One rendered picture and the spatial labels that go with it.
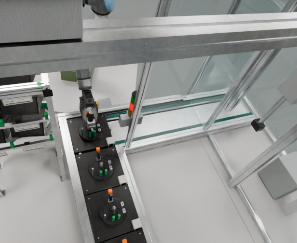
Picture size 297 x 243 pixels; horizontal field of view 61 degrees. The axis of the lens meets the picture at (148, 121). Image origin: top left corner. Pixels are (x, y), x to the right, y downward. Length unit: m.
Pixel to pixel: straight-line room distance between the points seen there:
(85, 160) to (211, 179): 0.81
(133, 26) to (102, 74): 1.69
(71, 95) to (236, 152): 1.26
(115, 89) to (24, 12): 1.67
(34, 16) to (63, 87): 1.65
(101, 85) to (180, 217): 1.10
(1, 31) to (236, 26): 0.33
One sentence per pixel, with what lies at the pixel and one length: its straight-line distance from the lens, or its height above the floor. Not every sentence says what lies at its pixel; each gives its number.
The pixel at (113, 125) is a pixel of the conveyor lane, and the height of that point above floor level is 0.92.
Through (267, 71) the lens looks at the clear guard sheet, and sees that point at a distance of 2.08.
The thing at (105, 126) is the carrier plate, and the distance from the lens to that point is 1.60.
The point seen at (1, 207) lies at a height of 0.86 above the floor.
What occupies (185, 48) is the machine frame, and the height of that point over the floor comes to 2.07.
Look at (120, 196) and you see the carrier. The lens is 1.41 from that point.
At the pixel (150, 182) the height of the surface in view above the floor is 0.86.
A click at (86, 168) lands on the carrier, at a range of 1.46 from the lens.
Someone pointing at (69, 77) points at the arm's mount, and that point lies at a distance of 1.96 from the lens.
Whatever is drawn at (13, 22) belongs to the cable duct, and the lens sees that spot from 0.31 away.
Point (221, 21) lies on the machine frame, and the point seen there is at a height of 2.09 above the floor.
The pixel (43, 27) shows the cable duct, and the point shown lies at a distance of 0.32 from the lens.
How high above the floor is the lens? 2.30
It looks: 53 degrees down
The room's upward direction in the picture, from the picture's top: 19 degrees clockwise
